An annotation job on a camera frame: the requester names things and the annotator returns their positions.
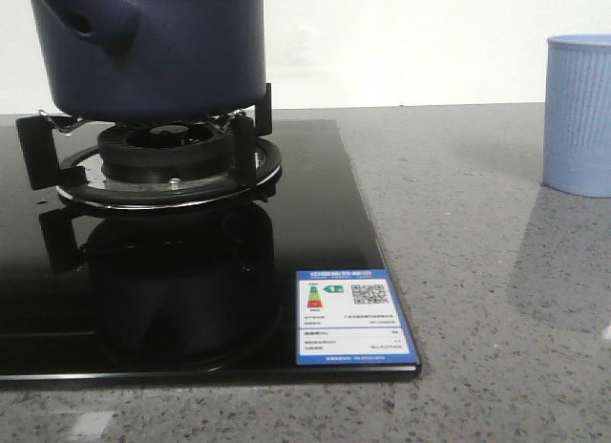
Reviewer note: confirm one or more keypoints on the light blue ribbed cup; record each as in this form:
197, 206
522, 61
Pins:
576, 144

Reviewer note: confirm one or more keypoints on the black pot support grate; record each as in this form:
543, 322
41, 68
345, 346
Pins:
78, 178

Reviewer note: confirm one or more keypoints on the dark blue cooking pot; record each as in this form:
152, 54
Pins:
152, 60

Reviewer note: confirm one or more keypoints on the blue energy label sticker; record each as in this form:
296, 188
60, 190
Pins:
351, 318

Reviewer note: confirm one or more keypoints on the black glass gas stove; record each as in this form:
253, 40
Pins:
199, 296

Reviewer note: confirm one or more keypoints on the black round gas burner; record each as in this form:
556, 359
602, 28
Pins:
158, 154

